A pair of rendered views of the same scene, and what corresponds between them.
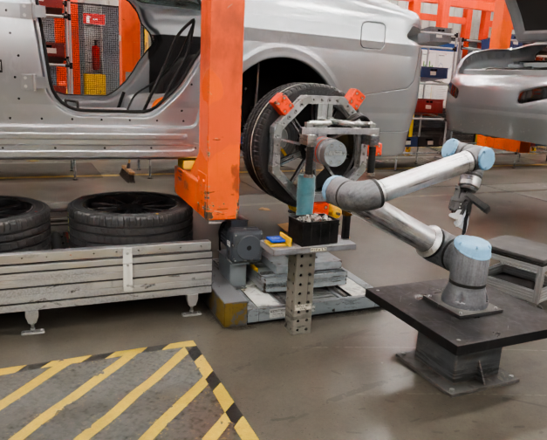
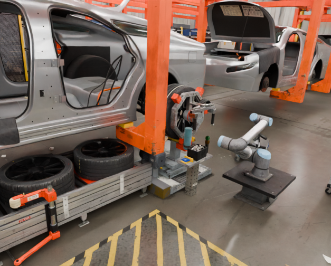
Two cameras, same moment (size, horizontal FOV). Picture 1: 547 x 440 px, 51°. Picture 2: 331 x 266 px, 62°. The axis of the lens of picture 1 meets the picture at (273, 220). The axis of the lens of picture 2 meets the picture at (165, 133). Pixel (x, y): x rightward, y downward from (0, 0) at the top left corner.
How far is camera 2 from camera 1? 138 cm
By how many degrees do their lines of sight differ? 23
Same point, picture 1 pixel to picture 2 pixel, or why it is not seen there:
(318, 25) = (174, 55)
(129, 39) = not seen: hidden behind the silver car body
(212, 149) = (156, 124)
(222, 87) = (160, 97)
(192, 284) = (144, 182)
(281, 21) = not seen: hidden behind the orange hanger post
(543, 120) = (236, 79)
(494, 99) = (215, 69)
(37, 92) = (61, 103)
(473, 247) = (266, 155)
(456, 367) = (262, 199)
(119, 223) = (112, 162)
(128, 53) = not seen: hidden behind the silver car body
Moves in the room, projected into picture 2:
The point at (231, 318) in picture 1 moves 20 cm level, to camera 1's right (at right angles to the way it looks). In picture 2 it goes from (165, 194) to (181, 191)
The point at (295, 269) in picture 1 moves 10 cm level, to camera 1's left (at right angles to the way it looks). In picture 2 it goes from (192, 170) to (185, 171)
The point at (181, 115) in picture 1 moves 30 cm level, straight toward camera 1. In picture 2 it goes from (122, 103) to (134, 110)
